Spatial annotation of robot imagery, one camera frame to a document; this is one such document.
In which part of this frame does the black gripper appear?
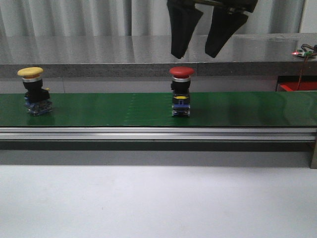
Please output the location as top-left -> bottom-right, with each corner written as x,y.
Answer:
167,0 -> 258,59

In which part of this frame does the yellow push button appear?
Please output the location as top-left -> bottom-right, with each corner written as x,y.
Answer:
17,67 -> 53,116

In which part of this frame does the small green circuit board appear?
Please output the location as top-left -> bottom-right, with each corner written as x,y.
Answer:
292,49 -> 314,58

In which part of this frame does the red plastic tray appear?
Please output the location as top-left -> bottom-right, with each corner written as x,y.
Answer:
277,82 -> 317,92

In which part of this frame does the green conveyor belt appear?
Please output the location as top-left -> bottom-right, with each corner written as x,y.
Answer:
0,91 -> 317,127

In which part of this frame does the grey stone counter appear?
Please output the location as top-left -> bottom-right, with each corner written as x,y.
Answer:
0,33 -> 317,78

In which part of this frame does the grey conveyor support leg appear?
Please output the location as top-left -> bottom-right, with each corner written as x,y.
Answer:
308,136 -> 317,169

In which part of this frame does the white curtain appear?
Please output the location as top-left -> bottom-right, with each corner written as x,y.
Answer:
0,0 -> 304,37

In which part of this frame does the aluminium conveyor frame rail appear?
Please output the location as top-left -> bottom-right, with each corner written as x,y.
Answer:
0,127 -> 317,141

